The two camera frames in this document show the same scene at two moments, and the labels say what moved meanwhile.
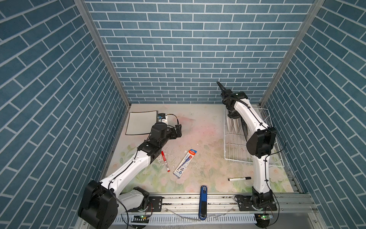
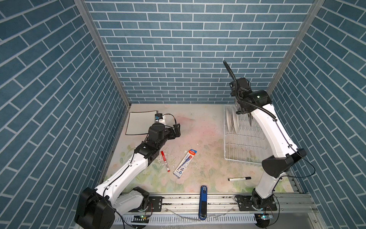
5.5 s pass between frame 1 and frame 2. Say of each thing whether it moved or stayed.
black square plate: moved
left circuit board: stayed
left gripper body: stayed
